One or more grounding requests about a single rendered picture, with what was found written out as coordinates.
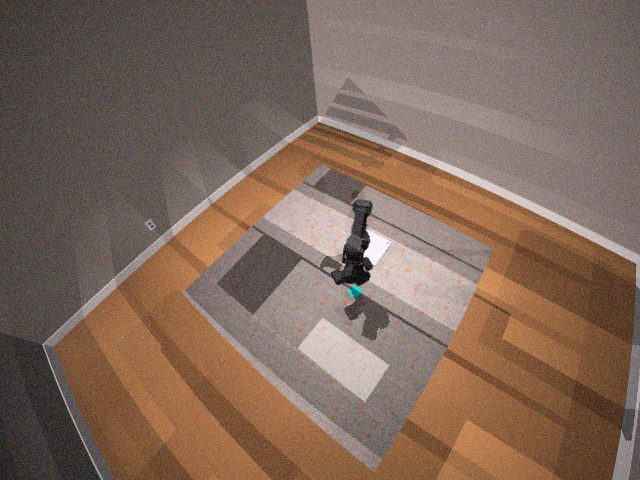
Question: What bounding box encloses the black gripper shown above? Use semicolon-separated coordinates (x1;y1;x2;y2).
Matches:
331;257;373;286

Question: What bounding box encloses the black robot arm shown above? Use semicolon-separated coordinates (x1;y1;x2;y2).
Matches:
342;199;372;286

